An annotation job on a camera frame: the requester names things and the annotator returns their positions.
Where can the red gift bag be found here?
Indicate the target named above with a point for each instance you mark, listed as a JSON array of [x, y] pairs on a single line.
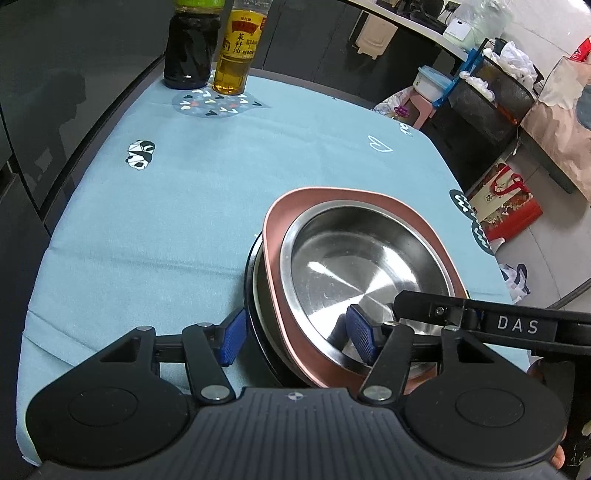
[[503, 203]]

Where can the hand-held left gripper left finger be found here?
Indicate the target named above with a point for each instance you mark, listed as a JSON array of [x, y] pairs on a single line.
[[233, 340]]

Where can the white container blue lid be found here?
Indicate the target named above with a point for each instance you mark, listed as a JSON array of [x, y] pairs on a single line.
[[429, 83]]

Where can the blue printed tablecloth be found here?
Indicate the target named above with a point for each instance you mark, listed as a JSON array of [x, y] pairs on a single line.
[[161, 207]]

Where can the stainless steel bowl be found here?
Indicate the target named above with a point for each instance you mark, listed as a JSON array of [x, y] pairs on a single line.
[[351, 258]]

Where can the white kitchen counter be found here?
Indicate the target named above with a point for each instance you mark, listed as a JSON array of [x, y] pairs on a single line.
[[415, 27]]

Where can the patterned plastic bag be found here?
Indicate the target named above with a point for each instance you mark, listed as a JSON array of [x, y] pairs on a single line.
[[388, 104]]

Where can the pink stool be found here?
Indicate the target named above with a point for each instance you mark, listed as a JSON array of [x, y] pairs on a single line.
[[422, 110]]

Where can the blue and white bag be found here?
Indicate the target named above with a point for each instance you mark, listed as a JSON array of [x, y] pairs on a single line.
[[515, 281]]

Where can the cooking oil bottle yellow label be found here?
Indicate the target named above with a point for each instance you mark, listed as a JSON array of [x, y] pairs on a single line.
[[233, 69]]

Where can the oil bottle purple cap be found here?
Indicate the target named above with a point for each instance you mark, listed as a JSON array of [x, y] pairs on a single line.
[[401, 113]]

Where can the black mesh rack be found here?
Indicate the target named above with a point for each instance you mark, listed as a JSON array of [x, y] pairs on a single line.
[[480, 120]]

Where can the white plastic bags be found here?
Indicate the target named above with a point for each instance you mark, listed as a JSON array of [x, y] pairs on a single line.
[[512, 60]]

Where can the beige hanging bin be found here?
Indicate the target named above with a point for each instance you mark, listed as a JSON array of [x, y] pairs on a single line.
[[374, 30]]

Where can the black plastic bowl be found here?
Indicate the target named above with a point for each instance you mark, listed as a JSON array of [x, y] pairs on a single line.
[[270, 350]]

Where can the white rice cooker plastic cover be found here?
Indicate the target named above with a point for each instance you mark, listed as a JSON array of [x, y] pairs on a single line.
[[475, 21]]

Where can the black countertop appliance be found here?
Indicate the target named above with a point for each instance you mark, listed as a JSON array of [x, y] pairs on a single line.
[[422, 8]]

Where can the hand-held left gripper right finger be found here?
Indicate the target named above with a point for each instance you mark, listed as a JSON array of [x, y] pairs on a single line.
[[362, 333]]

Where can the pink bowl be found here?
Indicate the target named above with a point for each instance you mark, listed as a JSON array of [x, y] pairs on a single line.
[[272, 240]]

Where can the dark vinegar bottle green label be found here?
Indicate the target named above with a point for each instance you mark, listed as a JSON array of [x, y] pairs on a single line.
[[189, 50]]

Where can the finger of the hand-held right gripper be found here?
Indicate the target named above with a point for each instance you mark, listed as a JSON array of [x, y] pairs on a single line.
[[425, 307]]

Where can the person's right hand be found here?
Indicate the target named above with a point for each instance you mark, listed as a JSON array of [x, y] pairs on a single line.
[[558, 457]]

